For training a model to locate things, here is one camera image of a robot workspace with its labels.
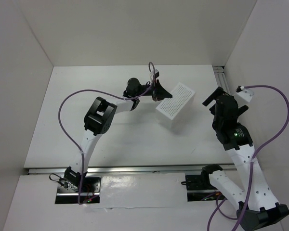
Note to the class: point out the white perforated box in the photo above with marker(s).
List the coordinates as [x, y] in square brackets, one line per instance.
[171, 112]

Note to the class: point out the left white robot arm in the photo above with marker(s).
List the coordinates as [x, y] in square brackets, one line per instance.
[99, 117]

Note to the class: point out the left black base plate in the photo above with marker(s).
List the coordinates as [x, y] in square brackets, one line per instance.
[68, 193]

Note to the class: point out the right side aluminium rail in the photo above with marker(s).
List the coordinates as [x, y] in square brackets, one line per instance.
[221, 78]

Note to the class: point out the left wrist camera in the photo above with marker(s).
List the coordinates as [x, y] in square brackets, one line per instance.
[154, 74]

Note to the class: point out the aluminium rail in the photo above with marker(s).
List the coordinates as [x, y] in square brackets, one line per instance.
[122, 170]
[221, 78]

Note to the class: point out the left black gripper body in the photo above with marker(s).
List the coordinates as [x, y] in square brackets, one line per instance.
[155, 91]

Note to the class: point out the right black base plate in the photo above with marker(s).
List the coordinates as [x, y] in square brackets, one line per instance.
[198, 190]

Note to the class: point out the front aluminium rail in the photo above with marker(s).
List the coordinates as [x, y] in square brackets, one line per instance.
[122, 170]

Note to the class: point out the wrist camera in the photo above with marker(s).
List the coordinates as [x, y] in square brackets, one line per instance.
[243, 95]
[154, 74]

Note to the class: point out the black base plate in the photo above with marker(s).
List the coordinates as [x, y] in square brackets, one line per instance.
[198, 190]
[68, 193]

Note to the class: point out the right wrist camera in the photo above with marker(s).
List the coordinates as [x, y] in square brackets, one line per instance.
[243, 95]

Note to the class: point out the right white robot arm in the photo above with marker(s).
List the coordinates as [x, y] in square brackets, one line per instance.
[255, 204]

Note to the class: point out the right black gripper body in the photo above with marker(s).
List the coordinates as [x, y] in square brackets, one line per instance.
[222, 101]

